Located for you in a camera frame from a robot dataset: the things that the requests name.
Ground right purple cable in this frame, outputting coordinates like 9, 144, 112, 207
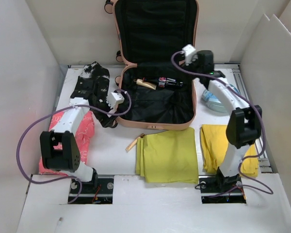
171, 50, 274, 199

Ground lime green cloth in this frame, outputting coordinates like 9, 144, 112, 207
135, 127, 199, 183

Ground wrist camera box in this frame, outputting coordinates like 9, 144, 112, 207
182, 44, 197, 66
106, 92, 125, 112

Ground pink tissue pack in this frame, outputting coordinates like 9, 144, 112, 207
39, 109, 95, 175

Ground purple cable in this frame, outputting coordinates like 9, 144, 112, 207
171, 50, 274, 199
16, 89, 132, 203

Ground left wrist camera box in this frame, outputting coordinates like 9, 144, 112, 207
106, 92, 125, 112

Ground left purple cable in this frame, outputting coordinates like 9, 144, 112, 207
16, 89, 132, 203

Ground yellow cloth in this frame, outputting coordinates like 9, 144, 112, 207
200, 124, 259, 177

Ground light blue headphones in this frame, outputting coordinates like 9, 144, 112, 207
202, 81, 243, 115

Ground cola glass bottle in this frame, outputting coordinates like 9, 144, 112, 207
154, 77, 184, 88

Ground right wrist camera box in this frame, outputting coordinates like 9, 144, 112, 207
182, 44, 197, 66

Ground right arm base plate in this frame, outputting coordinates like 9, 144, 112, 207
194, 176, 246, 204

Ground aluminium rail frame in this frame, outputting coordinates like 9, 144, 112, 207
232, 63, 274, 173

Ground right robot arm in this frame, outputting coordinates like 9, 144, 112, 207
193, 50, 261, 191

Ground black white patterned garment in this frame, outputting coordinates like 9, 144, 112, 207
70, 61, 110, 104

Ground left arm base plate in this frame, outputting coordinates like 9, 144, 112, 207
72, 176, 114, 204

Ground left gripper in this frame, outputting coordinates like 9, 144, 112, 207
91, 93, 120, 128

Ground pink open suitcase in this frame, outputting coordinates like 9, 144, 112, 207
110, 0, 199, 130

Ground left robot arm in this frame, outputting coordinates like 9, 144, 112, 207
40, 97, 98, 193

